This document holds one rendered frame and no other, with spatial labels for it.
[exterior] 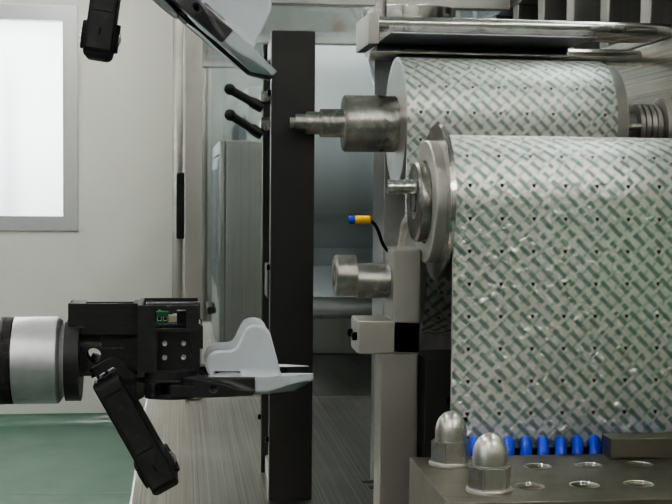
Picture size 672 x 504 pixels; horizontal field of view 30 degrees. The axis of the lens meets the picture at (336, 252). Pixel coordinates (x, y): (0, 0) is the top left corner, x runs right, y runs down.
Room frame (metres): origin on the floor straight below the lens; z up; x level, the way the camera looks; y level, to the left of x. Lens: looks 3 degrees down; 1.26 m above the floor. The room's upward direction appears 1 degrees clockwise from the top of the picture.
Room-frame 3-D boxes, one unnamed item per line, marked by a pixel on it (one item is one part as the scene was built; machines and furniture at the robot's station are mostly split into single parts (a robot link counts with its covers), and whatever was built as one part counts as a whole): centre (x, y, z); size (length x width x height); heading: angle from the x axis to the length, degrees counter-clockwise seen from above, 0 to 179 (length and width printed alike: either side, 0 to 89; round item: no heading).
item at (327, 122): (1.42, 0.02, 1.34); 0.06 x 0.03 x 0.03; 97
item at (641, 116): (1.47, -0.35, 1.34); 0.07 x 0.07 x 0.07; 7
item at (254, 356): (1.07, 0.07, 1.12); 0.09 x 0.03 x 0.06; 88
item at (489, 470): (0.96, -0.12, 1.05); 0.04 x 0.04 x 0.04
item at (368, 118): (1.43, -0.04, 1.34); 0.06 x 0.06 x 0.06; 7
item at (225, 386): (1.07, 0.11, 1.09); 0.09 x 0.05 x 0.02; 88
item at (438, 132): (1.18, -0.09, 1.25); 0.15 x 0.01 x 0.15; 7
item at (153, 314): (1.09, 0.17, 1.12); 0.12 x 0.08 x 0.09; 97
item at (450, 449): (1.05, -0.10, 1.05); 0.04 x 0.04 x 0.04
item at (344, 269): (1.21, -0.01, 1.18); 0.04 x 0.02 x 0.04; 7
